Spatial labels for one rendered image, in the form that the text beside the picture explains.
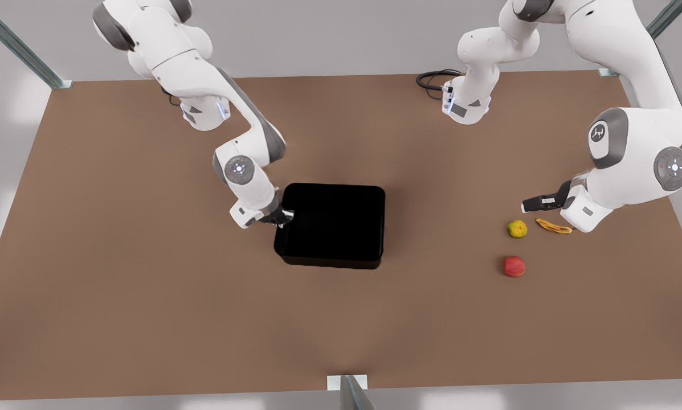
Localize silver frame post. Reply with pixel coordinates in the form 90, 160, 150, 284
0, 0, 73, 90
326, 374, 375, 410
598, 0, 682, 77

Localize yellow banana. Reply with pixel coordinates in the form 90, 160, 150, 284
536, 218, 573, 235

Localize black rectangular tray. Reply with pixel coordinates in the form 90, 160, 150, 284
273, 183, 386, 270

